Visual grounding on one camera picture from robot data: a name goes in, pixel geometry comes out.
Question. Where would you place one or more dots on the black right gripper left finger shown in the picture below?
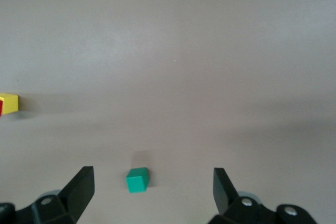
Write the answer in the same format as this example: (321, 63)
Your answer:
(76, 195)

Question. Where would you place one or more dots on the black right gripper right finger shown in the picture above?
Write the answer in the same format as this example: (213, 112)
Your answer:
(228, 203)

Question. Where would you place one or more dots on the red wooden block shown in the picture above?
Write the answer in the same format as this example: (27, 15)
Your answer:
(0, 107)

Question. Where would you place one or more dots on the green wooden block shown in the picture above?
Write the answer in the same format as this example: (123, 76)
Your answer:
(136, 180)

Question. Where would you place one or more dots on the yellow wooden block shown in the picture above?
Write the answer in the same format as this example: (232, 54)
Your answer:
(10, 103)

